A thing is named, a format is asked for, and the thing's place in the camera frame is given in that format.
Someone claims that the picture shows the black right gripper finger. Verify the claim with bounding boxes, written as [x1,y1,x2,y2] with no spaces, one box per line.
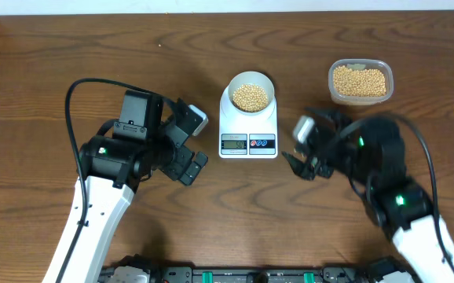
[282,152,315,181]
[306,107,351,126]

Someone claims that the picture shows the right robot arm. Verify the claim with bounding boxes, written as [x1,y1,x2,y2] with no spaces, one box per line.
[283,108,454,282]

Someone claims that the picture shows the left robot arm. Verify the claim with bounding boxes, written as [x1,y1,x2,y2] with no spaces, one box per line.
[44,90,208,282]

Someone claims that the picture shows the white digital kitchen scale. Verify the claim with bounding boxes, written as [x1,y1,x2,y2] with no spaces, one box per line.
[218,86,279,159]

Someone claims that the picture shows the soybeans in bowl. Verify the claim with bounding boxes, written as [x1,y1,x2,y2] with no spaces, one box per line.
[232,84,269,112]

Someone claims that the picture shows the grey plastic bowl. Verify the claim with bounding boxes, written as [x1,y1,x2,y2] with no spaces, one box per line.
[227,71,276,116]

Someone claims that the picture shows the clear plastic bean container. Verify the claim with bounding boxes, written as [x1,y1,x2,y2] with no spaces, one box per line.
[328,59,394,106]

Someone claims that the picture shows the soybeans in container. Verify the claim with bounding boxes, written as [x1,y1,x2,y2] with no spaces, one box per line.
[332,66,386,97]

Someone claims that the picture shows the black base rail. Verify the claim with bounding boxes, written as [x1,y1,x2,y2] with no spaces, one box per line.
[97,255,420,283]

